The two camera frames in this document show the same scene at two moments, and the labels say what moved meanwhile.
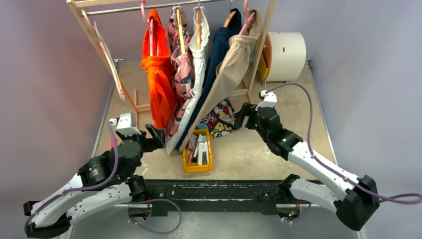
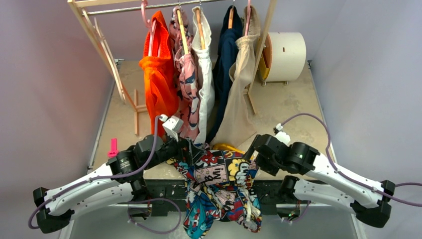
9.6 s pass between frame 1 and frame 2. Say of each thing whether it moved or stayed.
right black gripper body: moved
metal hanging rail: stayed
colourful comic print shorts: moved
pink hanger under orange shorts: stayed
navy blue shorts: moved
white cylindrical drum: stayed
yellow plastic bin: moved
